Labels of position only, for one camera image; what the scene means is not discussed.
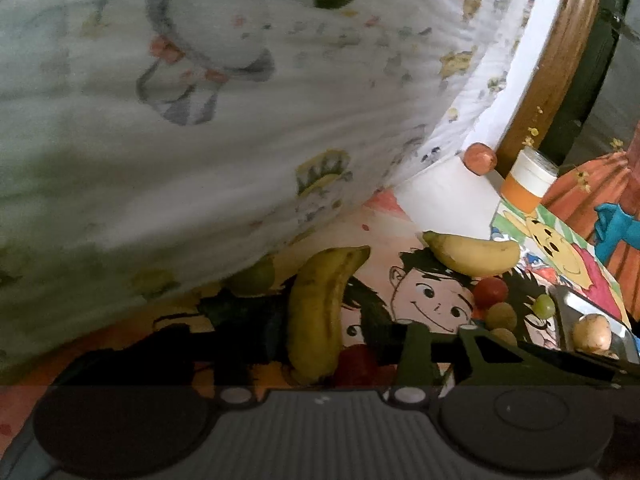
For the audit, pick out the cartoon boy poster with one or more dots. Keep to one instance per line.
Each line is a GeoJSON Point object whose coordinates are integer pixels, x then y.
{"type": "Point", "coordinates": [425, 295]}

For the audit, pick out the orange jar with white lid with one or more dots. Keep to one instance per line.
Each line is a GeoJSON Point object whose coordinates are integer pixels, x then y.
{"type": "Point", "coordinates": [527, 180]}

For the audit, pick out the small yellow-green fruit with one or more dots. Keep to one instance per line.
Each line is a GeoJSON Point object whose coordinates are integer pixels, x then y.
{"type": "Point", "coordinates": [504, 336]}
{"type": "Point", "coordinates": [500, 316]}

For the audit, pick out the dark panel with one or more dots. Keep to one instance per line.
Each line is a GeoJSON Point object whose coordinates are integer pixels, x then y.
{"type": "Point", "coordinates": [590, 60]}

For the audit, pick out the wooden bed frame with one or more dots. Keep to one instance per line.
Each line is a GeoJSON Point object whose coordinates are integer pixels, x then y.
{"type": "Point", "coordinates": [565, 50]}

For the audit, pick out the green grape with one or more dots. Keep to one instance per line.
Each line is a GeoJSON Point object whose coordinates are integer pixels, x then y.
{"type": "Point", "coordinates": [543, 306]}

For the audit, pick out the brown potato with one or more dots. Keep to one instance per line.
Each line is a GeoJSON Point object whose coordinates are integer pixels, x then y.
{"type": "Point", "coordinates": [592, 332]}

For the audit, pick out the white printed blanket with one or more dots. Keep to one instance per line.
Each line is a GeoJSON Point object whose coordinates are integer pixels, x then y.
{"type": "Point", "coordinates": [200, 160]}

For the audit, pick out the white bed sheet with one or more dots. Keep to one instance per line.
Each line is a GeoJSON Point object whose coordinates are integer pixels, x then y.
{"type": "Point", "coordinates": [450, 205]}

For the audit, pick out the red tomato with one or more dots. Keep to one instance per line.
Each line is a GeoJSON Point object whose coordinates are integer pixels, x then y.
{"type": "Point", "coordinates": [490, 291]}
{"type": "Point", "coordinates": [357, 365]}

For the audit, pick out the small yellow banana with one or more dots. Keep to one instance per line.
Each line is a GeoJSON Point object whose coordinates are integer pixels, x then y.
{"type": "Point", "coordinates": [470, 257]}

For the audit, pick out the painting of orange dress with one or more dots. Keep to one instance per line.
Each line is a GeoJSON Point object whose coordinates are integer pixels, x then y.
{"type": "Point", "coordinates": [575, 195]}

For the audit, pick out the metal tray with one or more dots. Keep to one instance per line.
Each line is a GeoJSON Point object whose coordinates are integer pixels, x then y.
{"type": "Point", "coordinates": [567, 305]}

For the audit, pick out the large greenish yellow banana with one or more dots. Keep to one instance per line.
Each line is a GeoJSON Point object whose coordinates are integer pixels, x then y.
{"type": "Point", "coordinates": [315, 310]}

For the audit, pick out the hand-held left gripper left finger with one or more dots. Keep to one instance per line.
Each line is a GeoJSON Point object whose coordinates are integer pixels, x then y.
{"type": "Point", "coordinates": [225, 355]}

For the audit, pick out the green round fruit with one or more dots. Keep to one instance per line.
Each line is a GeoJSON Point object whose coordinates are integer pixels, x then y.
{"type": "Point", "coordinates": [252, 277]}

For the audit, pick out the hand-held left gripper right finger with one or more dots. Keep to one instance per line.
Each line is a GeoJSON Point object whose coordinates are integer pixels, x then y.
{"type": "Point", "coordinates": [415, 350]}

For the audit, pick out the yellow bear cartoon poster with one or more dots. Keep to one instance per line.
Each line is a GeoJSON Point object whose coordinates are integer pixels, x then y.
{"type": "Point", "coordinates": [550, 245]}

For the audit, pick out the dried yellow flower sprig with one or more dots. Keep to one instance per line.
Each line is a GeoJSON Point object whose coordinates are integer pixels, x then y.
{"type": "Point", "coordinates": [531, 132]}

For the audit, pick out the red apple by bed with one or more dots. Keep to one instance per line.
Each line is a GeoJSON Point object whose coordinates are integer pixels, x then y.
{"type": "Point", "coordinates": [479, 160]}

